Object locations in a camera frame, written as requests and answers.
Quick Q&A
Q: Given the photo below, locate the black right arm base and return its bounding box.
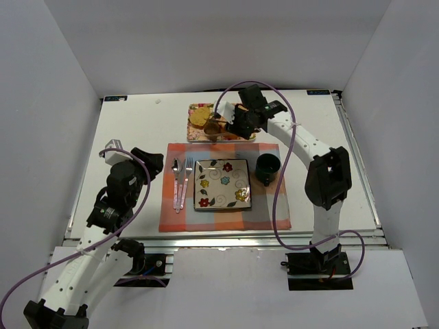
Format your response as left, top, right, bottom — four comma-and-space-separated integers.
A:
280, 252, 353, 291

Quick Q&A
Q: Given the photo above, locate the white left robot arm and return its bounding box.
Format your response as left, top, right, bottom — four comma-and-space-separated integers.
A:
23, 147, 164, 328

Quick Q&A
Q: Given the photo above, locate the floral square ceramic plate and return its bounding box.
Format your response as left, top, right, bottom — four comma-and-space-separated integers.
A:
193, 159, 252, 211

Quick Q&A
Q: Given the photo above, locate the silver fork pink handle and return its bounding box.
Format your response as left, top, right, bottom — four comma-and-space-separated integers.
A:
179, 158, 194, 210

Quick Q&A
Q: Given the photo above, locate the brown chocolate croissant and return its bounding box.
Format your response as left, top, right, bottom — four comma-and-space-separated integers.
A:
203, 118, 224, 143

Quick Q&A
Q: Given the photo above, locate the dark green mug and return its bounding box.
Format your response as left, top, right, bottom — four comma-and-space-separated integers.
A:
255, 154, 281, 187

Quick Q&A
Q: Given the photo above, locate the aluminium table frame rail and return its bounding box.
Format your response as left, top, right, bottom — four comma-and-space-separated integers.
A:
65, 90, 387, 252

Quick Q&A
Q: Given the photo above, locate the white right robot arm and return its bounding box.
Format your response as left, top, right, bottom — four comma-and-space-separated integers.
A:
214, 81, 352, 271

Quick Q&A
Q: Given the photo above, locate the checkered orange blue placemat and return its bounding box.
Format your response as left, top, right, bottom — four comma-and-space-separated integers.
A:
158, 143, 280, 232

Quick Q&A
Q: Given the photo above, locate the silver knife pink handle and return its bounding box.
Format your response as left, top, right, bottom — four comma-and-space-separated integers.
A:
176, 159, 186, 212

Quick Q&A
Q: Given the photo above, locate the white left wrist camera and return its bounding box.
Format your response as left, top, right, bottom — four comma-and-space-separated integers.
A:
99, 138, 132, 166

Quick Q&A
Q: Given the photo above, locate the round yellow sponge cake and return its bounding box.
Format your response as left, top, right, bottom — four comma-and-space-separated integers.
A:
189, 106, 211, 127

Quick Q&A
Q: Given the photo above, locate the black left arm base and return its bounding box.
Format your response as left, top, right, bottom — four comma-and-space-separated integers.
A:
115, 254, 174, 288

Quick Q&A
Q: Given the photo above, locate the orange coconut-crusted bun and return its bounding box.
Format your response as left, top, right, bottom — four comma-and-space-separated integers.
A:
219, 127, 240, 141

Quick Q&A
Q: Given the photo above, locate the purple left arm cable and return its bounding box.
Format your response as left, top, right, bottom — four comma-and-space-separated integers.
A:
0, 147, 152, 311

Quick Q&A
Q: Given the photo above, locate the silver spoon pink handle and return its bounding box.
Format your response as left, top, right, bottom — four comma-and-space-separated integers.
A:
171, 158, 182, 210

